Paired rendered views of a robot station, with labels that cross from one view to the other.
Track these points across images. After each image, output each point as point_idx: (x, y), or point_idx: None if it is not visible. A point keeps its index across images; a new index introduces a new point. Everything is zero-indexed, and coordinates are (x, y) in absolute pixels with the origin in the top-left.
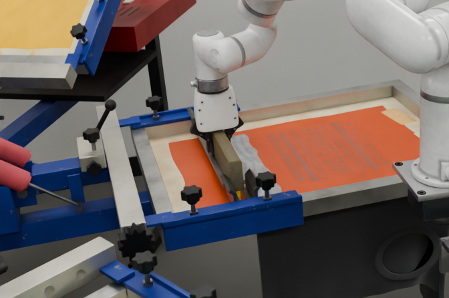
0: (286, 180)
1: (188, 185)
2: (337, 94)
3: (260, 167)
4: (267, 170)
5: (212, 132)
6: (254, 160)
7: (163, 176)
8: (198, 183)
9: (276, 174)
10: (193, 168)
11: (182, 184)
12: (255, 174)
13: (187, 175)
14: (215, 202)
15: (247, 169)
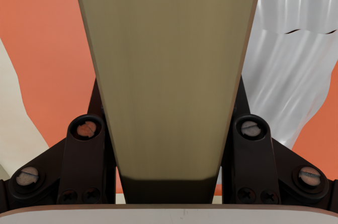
0: (325, 148)
1: (32, 93)
2: None
3: (312, 80)
4: (320, 97)
5: (126, 201)
6: (321, 40)
7: None
8: (70, 93)
9: (326, 122)
10: None
11: (11, 84)
12: (264, 117)
13: (16, 27)
14: (116, 172)
15: (256, 91)
